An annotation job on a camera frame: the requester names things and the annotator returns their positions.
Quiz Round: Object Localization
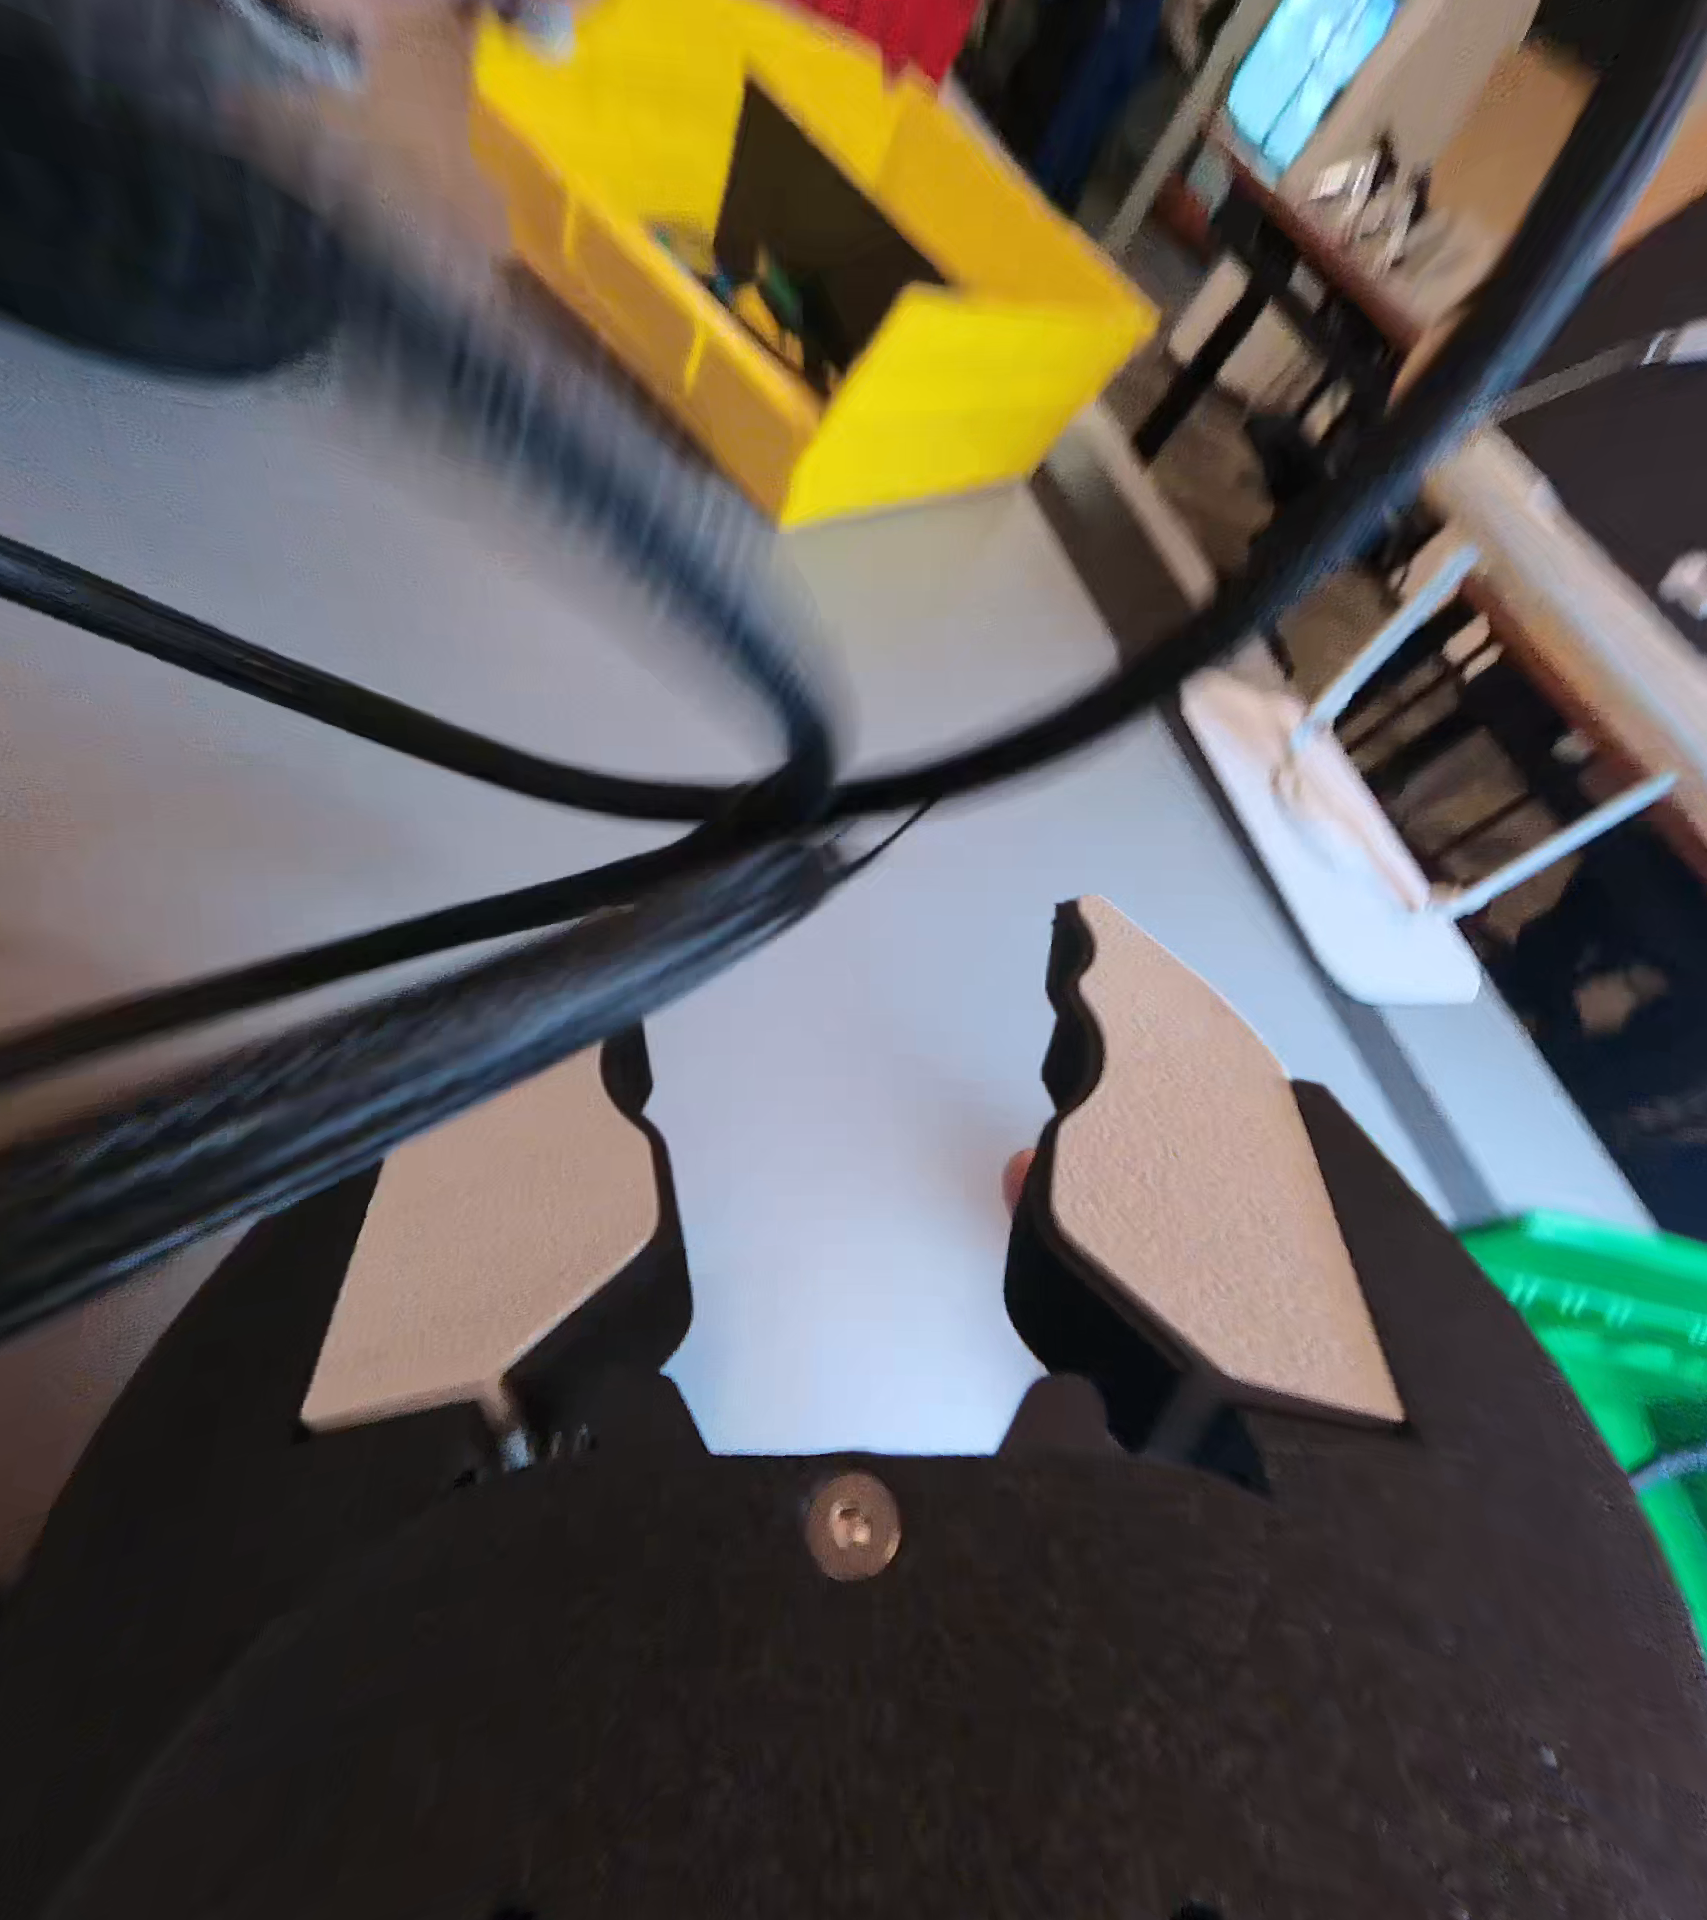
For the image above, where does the yellow plastic bin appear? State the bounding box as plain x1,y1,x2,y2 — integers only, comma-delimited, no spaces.
470,0,1161,531

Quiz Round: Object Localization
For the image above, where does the red plastic bin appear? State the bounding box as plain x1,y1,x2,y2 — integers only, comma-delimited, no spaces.
800,0,978,80

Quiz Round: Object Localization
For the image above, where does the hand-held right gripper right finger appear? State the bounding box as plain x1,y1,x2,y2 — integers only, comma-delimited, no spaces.
1004,894,1409,1429

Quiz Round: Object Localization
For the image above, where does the black textured wrist rest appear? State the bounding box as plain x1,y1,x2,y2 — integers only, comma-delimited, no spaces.
0,0,352,380

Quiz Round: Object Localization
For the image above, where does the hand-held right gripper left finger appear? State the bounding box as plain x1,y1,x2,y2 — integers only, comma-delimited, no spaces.
298,1027,694,1473

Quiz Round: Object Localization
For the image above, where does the green-plug braided hdmi cable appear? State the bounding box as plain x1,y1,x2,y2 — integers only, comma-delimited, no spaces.
0,276,856,1391

